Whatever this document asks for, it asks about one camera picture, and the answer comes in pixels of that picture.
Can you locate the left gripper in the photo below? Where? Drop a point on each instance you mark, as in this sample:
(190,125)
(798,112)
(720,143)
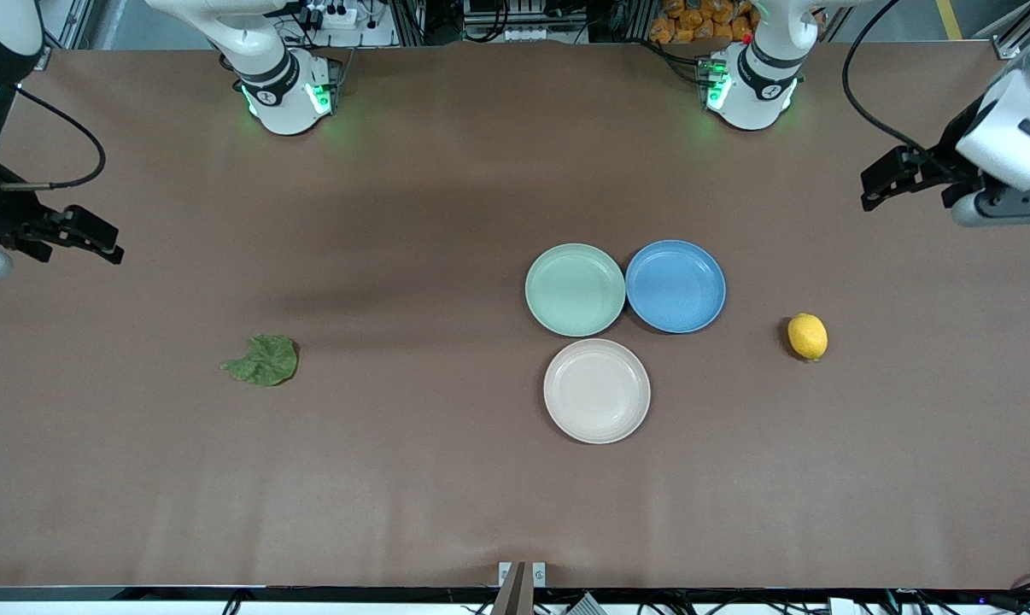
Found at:
(947,162)

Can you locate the yellow lemon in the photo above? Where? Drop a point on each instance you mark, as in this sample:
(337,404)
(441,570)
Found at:
(808,336)

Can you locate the green lettuce leaf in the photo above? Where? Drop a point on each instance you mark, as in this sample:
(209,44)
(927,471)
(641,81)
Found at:
(267,360)

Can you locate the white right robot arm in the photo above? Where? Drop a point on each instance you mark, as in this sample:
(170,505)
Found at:
(280,102)

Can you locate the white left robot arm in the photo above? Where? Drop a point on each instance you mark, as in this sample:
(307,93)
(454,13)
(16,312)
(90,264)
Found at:
(758,94)

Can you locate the blue plate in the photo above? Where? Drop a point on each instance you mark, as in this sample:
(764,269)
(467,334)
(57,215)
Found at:
(675,286)

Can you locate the orange snack bags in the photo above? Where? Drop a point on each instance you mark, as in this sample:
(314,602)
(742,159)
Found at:
(694,21)

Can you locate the light green plate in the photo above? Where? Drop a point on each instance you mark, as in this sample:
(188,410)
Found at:
(575,290)

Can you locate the white power strip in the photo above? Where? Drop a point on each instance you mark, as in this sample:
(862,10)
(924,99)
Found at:
(336,15)

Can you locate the beige plate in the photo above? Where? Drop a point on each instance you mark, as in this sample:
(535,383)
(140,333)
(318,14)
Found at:
(597,391)

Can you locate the white adapter box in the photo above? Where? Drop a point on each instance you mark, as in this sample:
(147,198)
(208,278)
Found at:
(843,607)

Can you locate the grey ribbed electronics box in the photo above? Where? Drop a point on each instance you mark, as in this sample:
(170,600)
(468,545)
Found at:
(585,606)

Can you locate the aluminium frame profile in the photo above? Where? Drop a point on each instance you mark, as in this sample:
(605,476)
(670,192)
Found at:
(1019,34)

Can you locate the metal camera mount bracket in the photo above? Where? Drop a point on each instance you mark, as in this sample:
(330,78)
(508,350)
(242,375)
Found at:
(522,589)

